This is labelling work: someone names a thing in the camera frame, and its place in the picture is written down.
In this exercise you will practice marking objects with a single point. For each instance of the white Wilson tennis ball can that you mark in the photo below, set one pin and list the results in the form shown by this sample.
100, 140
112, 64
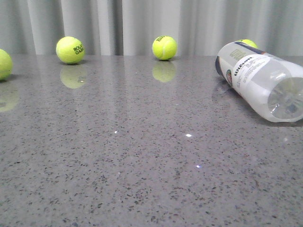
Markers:
272, 86

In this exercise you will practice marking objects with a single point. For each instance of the centre tennis ball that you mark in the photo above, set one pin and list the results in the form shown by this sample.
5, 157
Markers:
164, 47

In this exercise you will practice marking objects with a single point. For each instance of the Roland Garros tennis ball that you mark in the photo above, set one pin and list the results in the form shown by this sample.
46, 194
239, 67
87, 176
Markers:
70, 50

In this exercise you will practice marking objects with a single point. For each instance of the right tennis ball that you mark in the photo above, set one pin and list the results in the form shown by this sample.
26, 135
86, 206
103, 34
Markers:
249, 42

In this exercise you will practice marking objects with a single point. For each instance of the far-left tennis ball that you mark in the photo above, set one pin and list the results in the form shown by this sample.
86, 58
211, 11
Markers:
6, 64

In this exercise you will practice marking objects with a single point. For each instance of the grey pleated curtain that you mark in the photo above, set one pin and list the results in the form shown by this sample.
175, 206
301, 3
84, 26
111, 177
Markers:
128, 27

